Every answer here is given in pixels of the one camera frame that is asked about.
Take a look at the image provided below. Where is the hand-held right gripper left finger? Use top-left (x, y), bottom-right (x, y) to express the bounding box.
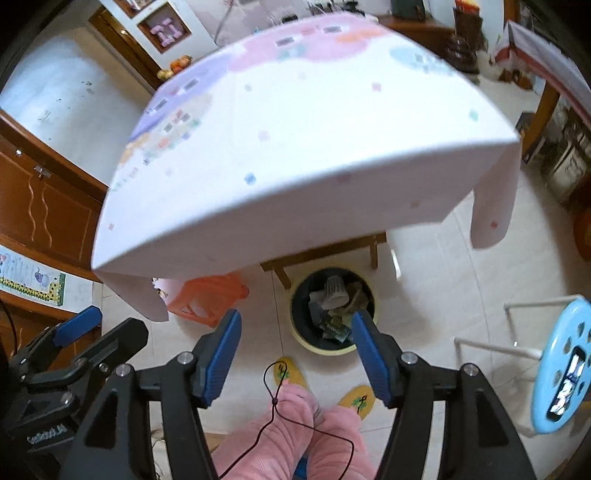
top-left (60, 308), bottom-right (243, 480)

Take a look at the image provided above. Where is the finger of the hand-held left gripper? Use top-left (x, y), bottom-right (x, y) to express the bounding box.
top-left (68, 318), bottom-right (150, 373)
top-left (10, 305), bottom-right (103, 376)

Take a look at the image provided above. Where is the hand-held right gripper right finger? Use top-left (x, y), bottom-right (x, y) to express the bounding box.
top-left (352, 309), bottom-right (539, 480)

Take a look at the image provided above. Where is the dark green small box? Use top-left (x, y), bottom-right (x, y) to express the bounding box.
top-left (322, 318), bottom-right (355, 345)

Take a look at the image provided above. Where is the brown paper packet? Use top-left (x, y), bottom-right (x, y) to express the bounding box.
top-left (348, 285), bottom-right (371, 315)

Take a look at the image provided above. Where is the yellow bin with black liner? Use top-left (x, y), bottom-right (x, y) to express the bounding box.
top-left (289, 266), bottom-right (380, 356)

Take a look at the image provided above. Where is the checked paper cup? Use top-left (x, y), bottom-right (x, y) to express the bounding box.
top-left (322, 275), bottom-right (348, 311)

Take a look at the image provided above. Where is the yellow slipper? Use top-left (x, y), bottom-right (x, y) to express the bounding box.
top-left (273, 356), bottom-right (308, 389)
top-left (337, 386), bottom-right (375, 419)

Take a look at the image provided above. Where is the orange plastic stool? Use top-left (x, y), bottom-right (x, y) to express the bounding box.
top-left (154, 271), bottom-right (250, 329)

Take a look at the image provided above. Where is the person's right leg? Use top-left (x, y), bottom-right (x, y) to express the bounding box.
top-left (305, 405), bottom-right (378, 480)

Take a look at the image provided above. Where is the person's leg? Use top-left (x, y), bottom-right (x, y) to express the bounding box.
top-left (210, 382), bottom-right (325, 480)
top-left (305, 405), bottom-right (378, 480)

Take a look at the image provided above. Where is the person's left leg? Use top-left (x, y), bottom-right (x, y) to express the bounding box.
top-left (210, 382), bottom-right (325, 480)

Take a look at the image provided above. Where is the wooden stool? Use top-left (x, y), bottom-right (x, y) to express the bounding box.
top-left (259, 233), bottom-right (389, 290)

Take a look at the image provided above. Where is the brown wooden door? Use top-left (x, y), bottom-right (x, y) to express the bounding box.
top-left (0, 110), bottom-right (110, 283)

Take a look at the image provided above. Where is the light blue plastic stool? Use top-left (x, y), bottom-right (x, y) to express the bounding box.
top-left (454, 294), bottom-right (583, 438)

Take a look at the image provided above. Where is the printed cartoon tablecloth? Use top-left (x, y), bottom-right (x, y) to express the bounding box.
top-left (90, 11), bottom-right (523, 322)

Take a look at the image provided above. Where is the fruit basket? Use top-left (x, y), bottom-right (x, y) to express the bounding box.
top-left (156, 55), bottom-right (193, 80)

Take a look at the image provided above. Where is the wooden side table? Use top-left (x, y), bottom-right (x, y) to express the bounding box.
top-left (521, 82), bottom-right (563, 165)

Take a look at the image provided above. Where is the brown ceramic jar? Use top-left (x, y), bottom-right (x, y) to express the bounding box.
top-left (445, 34), bottom-right (479, 75)

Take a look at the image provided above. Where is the wooden television cabinet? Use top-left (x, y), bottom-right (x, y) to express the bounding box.
top-left (378, 13), bottom-right (459, 48)

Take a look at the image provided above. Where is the red white tablecloth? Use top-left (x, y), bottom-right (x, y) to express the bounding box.
top-left (491, 20), bottom-right (590, 121)

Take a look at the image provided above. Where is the dark tall holder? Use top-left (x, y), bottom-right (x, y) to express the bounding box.
top-left (454, 0), bottom-right (486, 52)

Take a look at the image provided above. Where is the dark green appliance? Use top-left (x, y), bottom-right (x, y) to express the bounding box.
top-left (391, 0), bottom-right (426, 22)

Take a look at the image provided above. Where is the wall poster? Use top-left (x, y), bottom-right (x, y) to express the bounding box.
top-left (0, 244), bottom-right (68, 306)

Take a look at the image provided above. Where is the thin black cord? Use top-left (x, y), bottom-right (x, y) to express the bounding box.
top-left (216, 362), bottom-right (356, 480)

